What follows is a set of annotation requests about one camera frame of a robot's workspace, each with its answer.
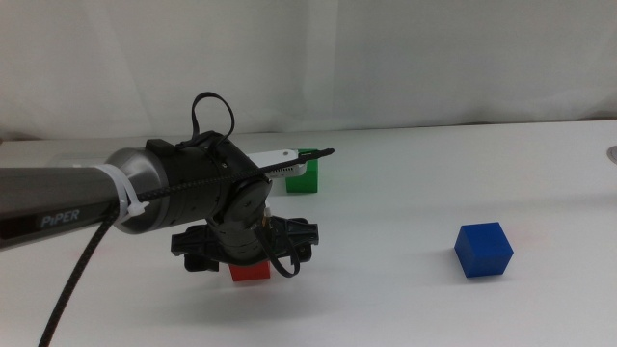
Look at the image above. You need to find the red cube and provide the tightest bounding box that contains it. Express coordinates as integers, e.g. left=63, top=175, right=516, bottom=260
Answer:
left=229, top=261, right=272, bottom=283

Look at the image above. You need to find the green cube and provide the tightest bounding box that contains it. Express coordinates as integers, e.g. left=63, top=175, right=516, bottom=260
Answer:
left=284, top=147, right=320, bottom=195

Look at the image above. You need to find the blue cube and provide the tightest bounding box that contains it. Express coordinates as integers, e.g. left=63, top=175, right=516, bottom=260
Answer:
left=453, top=221, right=515, bottom=280

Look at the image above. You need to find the white cloth backdrop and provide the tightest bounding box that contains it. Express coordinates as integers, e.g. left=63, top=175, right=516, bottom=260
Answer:
left=0, top=0, right=617, bottom=142

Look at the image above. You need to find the thin black cable loop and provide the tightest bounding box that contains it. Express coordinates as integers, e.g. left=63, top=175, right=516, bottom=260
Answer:
left=254, top=211, right=302, bottom=280

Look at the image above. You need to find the black braided cable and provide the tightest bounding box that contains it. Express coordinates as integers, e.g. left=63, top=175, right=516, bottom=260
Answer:
left=37, top=147, right=336, bottom=347

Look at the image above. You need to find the black flat ribbon cable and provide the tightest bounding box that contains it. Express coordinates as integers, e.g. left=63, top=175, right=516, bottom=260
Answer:
left=191, top=91, right=236, bottom=148

